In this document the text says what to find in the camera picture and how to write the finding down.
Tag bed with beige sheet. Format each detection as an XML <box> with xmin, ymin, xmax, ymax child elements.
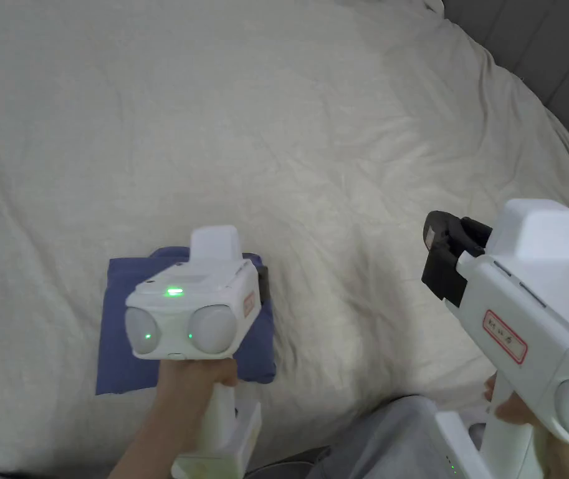
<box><xmin>0</xmin><ymin>0</ymin><xmax>569</xmax><ymax>479</ymax></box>

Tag grey padded headboard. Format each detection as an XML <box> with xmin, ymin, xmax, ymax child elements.
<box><xmin>439</xmin><ymin>0</ymin><xmax>569</xmax><ymax>168</ymax></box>

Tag person's legs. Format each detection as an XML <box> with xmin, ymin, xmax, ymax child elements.
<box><xmin>303</xmin><ymin>394</ymin><xmax>490</xmax><ymax>479</ymax></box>

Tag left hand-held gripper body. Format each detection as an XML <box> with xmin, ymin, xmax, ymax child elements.
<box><xmin>124</xmin><ymin>225</ymin><xmax>263</xmax><ymax>479</ymax></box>

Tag person's right hand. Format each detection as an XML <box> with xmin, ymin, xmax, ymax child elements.
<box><xmin>483</xmin><ymin>376</ymin><xmax>569</xmax><ymax>479</ymax></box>

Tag person's left hand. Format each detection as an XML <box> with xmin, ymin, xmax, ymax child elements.
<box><xmin>145</xmin><ymin>356</ymin><xmax>240</xmax><ymax>452</ymax></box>

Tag dark blue garment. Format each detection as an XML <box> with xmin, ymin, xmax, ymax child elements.
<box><xmin>95</xmin><ymin>246</ymin><xmax>278</xmax><ymax>397</ymax></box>

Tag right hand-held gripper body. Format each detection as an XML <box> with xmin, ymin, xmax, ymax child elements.
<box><xmin>436</xmin><ymin>199</ymin><xmax>569</xmax><ymax>479</ymax></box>

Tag person's left forearm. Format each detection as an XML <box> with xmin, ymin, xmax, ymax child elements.
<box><xmin>108</xmin><ymin>416</ymin><xmax>206</xmax><ymax>479</ymax></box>

